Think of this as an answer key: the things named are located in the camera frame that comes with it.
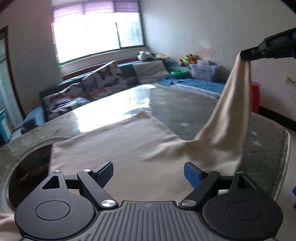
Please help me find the cream knit garment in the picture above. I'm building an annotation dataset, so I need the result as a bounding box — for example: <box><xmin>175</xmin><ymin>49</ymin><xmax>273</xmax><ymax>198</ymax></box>
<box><xmin>1</xmin><ymin>57</ymin><xmax>251</xmax><ymax>240</ymax></box>

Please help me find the red plastic stool far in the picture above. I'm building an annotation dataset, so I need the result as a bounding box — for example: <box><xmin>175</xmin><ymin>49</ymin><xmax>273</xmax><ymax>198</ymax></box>
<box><xmin>251</xmin><ymin>81</ymin><xmax>260</xmax><ymax>113</ymax></box>

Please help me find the grey star quilted table cover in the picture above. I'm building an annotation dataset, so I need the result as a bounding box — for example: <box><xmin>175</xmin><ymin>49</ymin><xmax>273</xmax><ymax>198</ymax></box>
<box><xmin>1</xmin><ymin>84</ymin><xmax>290</xmax><ymax>212</ymax></box>

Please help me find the clear plastic storage box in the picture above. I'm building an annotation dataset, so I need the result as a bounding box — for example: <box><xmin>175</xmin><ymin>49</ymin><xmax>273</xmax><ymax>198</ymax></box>
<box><xmin>189</xmin><ymin>63</ymin><xmax>221</xmax><ymax>82</ymax></box>

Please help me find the colourful plush toys pile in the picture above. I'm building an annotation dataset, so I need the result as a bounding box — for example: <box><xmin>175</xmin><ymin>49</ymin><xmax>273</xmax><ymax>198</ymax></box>
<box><xmin>179</xmin><ymin>54</ymin><xmax>200</xmax><ymax>65</ymax></box>

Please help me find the light blue cabinet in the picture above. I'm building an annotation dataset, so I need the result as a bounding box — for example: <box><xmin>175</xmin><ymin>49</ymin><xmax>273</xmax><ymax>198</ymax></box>
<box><xmin>0</xmin><ymin>108</ymin><xmax>13</xmax><ymax>143</ymax></box>

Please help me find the blue corner sofa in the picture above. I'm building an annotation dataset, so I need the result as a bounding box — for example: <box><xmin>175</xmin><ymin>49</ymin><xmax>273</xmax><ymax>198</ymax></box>
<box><xmin>21</xmin><ymin>60</ymin><xmax>226</xmax><ymax>134</ymax></box>

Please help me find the green plastic bowl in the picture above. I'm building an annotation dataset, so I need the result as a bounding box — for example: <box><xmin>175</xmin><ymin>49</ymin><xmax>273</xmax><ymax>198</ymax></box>
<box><xmin>170</xmin><ymin>69</ymin><xmax>189</xmax><ymax>79</ymax></box>

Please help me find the small butterfly print cushion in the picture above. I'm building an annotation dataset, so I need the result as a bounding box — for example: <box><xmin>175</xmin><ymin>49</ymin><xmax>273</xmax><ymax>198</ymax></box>
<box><xmin>42</xmin><ymin>82</ymin><xmax>90</xmax><ymax>121</ymax></box>

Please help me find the grey plain cushion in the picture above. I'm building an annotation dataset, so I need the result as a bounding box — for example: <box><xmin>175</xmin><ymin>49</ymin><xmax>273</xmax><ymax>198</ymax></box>
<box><xmin>132</xmin><ymin>60</ymin><xmax>171</xmax><ymax>84</ymax></box>

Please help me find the large butterfly print cushion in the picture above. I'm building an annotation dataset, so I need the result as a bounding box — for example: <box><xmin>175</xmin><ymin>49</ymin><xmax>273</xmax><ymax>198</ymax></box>
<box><xmin>81</xmin><ymin>61</ymin><xmax>127</xmax><ymax>100</ymax></box>

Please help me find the white plush toy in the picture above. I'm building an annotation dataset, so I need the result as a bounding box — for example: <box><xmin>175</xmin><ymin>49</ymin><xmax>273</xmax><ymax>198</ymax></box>
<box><xmin>137</xmin><ymin>51</ymin><xmax>154</xmax><ymax>61</ymax></box>

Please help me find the window with green frame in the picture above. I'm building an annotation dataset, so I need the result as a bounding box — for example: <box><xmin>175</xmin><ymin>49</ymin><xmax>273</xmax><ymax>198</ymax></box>
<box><xmin>51</xmin><ymin>1</ymin><xmax>144</xmax><ymax>65</ymax></box>

